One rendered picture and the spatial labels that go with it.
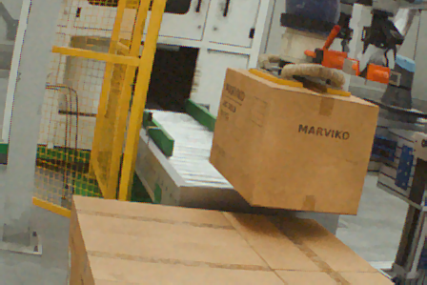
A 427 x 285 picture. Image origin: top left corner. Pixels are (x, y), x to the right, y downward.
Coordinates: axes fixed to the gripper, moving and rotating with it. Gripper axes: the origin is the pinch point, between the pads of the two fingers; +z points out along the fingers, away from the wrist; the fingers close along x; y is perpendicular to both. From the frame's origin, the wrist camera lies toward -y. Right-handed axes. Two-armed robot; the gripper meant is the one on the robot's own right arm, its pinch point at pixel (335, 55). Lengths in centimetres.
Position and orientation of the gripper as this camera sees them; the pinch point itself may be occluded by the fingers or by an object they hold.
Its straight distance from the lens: 306.5
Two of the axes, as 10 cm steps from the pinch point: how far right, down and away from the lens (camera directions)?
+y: 3.0, 2.7, -9.2
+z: -1.8, 9.6, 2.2
